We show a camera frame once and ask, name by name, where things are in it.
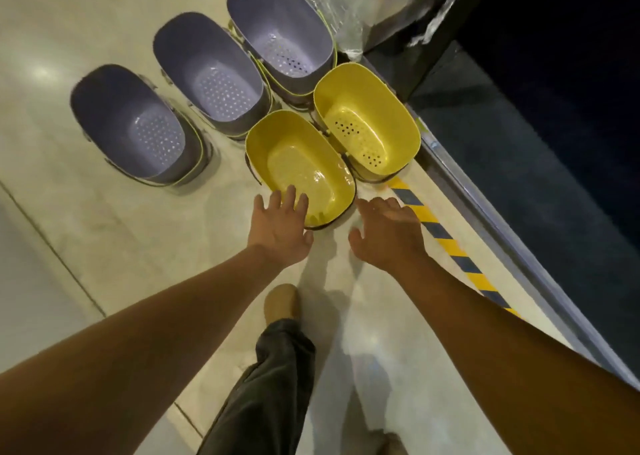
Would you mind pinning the person's right hand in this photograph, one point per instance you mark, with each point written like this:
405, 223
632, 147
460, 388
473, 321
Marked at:
387, 240

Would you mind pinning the person's left hand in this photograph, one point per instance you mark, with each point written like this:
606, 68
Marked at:
280, 235

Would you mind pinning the person's left thumb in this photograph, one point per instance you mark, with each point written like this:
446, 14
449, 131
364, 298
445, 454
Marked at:
308, 238

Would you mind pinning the person's left middle finger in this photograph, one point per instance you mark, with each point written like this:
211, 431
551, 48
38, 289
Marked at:
289, 197

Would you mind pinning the person's right thumb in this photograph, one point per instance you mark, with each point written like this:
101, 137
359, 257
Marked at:
355, 240

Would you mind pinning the person's left little finger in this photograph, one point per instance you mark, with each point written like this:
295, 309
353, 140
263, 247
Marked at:
258, 205

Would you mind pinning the person's left forearm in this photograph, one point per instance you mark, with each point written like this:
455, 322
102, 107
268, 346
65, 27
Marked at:
120, 349

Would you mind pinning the person's right forearm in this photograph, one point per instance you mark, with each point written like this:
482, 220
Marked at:
520, 364

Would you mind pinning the yellow plastic basket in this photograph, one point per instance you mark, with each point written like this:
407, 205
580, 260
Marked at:
367, 120
300, 167

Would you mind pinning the person's tan shoe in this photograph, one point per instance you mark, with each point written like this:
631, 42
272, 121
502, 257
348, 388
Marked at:
282, 302

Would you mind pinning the yellow black hazard tape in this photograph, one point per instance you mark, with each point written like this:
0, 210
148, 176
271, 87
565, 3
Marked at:
440, 235

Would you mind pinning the purple plastic basket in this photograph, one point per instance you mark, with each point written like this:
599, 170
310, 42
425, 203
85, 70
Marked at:
282, 32
137, 125
212, 75

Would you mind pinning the person's grey trouser leg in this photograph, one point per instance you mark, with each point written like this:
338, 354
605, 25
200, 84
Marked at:
265, 394

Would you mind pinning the clear plastic wrap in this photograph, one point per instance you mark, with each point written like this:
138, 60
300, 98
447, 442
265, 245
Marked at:
345, 0

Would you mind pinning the metal door track rail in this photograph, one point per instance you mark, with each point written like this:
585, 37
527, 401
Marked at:
510, 250

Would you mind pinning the black door frame post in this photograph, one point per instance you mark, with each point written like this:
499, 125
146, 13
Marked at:
425, 35

